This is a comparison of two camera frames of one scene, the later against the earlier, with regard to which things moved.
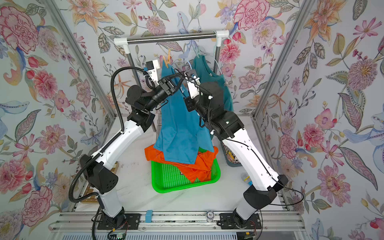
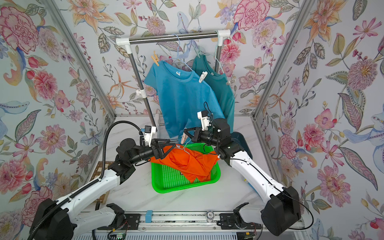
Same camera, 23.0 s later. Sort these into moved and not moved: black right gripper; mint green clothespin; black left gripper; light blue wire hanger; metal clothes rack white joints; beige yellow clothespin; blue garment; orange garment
Moved: black right gripper; light blue wire hanger; beige yellow clothespin; black left gripper; blue garment; orange garment
Not moved: mint green clothespin; metal clothes rack white joints
